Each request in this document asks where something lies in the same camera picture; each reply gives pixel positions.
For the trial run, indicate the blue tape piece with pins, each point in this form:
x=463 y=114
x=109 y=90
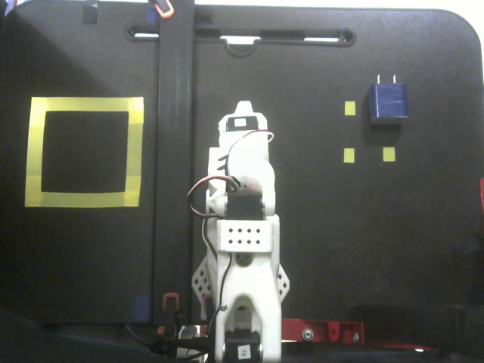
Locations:
x=152 y=15
x=142 y=308

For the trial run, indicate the small yellow tape marker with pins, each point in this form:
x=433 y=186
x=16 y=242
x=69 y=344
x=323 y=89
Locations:
x=350 y=107
x=388 y=154
x=349 y=155

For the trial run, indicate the white robot arm with base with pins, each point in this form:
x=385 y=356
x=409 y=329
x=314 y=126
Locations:
x=246 y=236

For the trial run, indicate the red angle bracket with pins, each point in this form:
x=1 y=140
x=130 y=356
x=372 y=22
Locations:
x=295 y=329

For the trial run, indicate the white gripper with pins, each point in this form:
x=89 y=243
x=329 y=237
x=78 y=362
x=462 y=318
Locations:
x=242 y=122

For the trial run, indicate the orange and black spring clamp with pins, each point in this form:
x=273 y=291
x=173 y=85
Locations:
x=171 y=314
x=164 y=9
x=207 y=302

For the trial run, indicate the yellow tape square outline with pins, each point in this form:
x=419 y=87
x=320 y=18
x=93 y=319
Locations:
x=83 y=104

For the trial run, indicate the blue power adapter block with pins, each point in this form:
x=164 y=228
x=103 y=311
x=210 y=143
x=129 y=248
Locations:
x=388 y=106

